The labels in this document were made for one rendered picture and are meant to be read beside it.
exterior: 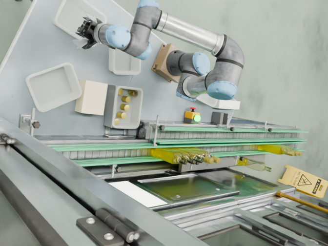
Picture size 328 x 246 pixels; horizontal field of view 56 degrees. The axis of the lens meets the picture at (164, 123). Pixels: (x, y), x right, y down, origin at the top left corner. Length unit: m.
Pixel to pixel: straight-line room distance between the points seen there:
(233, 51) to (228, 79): 0.11
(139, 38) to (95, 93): 0.50
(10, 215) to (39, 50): 1.23
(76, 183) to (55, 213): 0.06
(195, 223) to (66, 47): 0.99
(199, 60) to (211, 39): 0.41
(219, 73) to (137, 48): 0.34
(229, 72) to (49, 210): 1.01
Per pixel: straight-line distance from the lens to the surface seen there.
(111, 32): 1.10
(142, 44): 1.18
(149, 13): 1.21
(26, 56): 1.52
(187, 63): 1.69
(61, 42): 1.58
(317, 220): 1.66
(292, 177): 4.94
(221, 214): 1.42
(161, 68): 1.78
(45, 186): 0.44
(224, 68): 1.27
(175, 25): 1.23
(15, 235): 0.33
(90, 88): 1.56
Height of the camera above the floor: 2.21
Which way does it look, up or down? 48 degrees down
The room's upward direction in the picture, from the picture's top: 105 degrees clockwise
